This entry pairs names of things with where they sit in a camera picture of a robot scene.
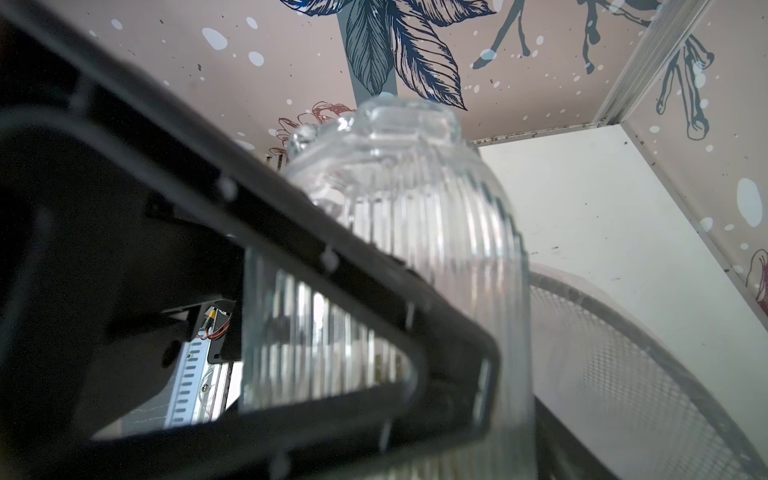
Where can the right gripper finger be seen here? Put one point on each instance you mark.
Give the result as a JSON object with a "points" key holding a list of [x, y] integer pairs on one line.
{"points": [[560, 455]]}

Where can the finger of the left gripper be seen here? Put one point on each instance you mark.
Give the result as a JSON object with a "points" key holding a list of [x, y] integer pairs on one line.
{"points": [[124, 215]]}

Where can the mesh waste bin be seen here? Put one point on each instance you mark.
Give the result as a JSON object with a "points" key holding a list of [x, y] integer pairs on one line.
{"points": [[629, 400]]}

